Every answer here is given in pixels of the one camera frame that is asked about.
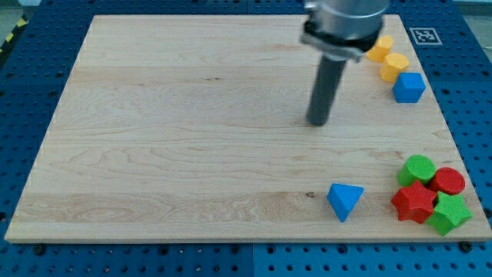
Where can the blue triangle block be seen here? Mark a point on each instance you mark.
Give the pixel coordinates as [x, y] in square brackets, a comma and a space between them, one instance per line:
[343, 198]

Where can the yellow hexagon block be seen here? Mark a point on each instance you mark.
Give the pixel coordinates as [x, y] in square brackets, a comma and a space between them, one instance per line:
[393, 64]
[381, 48]

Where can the red cylinder block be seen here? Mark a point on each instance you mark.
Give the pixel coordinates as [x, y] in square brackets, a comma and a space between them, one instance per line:
[447, 180]

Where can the red star block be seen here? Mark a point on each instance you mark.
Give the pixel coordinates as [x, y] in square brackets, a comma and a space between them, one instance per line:
[414, 203]

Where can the blue cube block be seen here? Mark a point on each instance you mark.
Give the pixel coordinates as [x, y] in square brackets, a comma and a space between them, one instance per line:
[409, 87]

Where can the yellow hexagon block lower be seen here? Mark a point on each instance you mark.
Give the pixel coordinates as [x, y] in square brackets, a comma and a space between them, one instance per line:
[393, 64]

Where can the green star block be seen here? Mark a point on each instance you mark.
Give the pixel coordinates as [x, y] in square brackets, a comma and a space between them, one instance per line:
[450, 212]

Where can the yellow hexagon block upper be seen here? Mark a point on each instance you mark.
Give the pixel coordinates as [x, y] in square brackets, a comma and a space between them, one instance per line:
[381, 48]

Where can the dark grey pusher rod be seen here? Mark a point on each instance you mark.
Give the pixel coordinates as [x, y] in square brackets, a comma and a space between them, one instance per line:
[325, 87]

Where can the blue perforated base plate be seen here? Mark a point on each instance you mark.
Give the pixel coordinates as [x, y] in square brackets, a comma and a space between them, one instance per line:
[41, 57]

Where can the white fiducial marker tag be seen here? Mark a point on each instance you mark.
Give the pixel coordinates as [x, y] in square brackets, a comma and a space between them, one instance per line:
[425, 36]

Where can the light wooden board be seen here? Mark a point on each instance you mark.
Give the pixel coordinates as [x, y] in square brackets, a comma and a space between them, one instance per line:
[192, 129]

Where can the green cylinder block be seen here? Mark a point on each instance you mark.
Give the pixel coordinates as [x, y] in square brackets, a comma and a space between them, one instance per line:
[416, 168]

